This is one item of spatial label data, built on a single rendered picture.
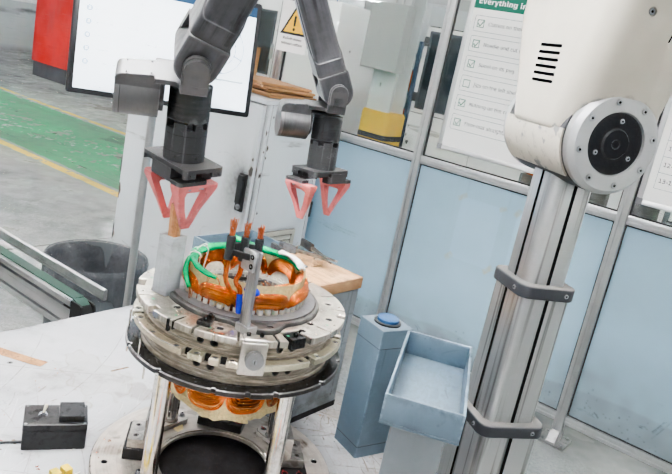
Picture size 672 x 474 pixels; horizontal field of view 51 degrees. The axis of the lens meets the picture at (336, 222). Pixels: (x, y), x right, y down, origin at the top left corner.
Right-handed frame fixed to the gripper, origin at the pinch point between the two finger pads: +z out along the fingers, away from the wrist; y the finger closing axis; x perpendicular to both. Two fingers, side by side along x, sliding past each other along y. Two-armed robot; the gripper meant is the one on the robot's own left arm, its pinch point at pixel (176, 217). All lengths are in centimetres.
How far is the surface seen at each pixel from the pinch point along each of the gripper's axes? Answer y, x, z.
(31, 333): -50, 3, 47
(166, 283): 2.2, -2.0, 9.1
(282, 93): -171, 181, 29
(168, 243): 1.1, -1.6, 3.3
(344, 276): 0.1, 41.2, 18.4
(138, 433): -0.1, -2.3, 37.3
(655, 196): -3, 230, 25
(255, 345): 19.8, 0.2, 10.3
